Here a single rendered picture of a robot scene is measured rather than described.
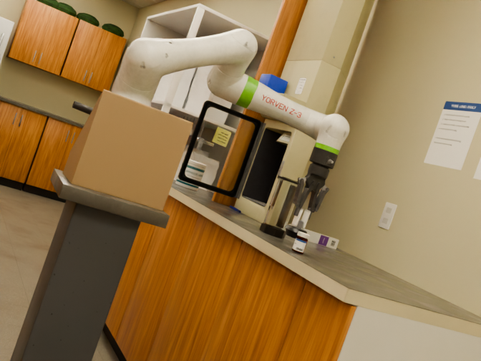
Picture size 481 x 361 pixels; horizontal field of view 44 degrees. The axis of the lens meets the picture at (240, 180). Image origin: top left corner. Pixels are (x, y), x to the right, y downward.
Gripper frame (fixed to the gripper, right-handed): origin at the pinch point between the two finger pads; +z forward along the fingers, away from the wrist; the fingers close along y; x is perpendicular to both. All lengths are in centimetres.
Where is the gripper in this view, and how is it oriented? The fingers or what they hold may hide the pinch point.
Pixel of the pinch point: (300, 218)
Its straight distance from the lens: 218.2
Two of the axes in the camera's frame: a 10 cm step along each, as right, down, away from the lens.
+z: -3.4, 9.4, 0.4
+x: -4.2, -1.9, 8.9
